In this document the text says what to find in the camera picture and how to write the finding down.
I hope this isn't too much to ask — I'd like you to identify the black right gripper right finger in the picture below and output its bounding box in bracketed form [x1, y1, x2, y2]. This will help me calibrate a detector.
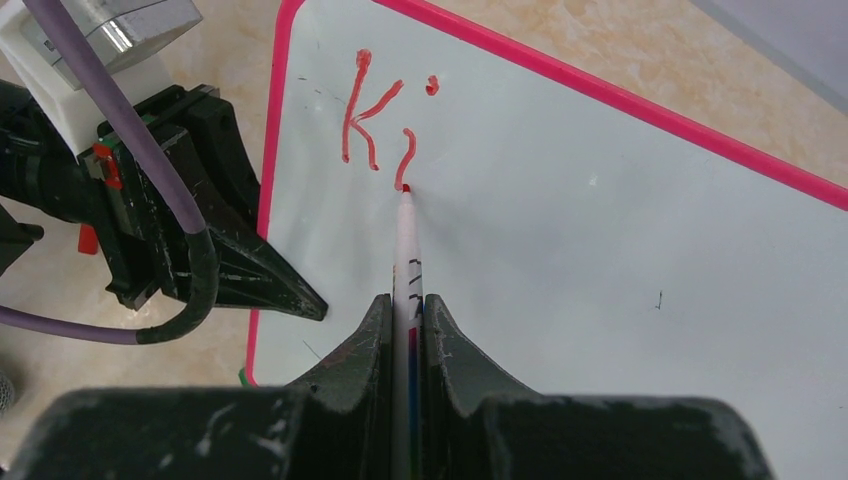
[422, 294, 773, 479]

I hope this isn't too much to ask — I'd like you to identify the red marker cap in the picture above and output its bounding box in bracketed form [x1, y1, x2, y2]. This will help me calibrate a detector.
[77, 224, 99, 255]

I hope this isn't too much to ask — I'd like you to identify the red marker pen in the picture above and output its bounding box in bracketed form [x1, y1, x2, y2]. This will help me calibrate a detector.
[391, 184, 423, 479]

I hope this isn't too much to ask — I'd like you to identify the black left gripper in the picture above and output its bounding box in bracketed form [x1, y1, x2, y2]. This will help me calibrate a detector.
[1, 81, 328, 321]

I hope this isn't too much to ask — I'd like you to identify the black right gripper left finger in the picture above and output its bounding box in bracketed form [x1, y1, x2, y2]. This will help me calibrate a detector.
[7, 294, 392, 479]

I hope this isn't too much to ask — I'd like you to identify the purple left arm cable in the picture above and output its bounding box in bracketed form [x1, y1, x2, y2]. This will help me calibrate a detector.
[0, 0, 221, 346]

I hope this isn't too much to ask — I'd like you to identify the pink-framed whiteboard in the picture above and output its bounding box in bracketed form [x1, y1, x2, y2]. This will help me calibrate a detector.
[246, 1, 847, 479]

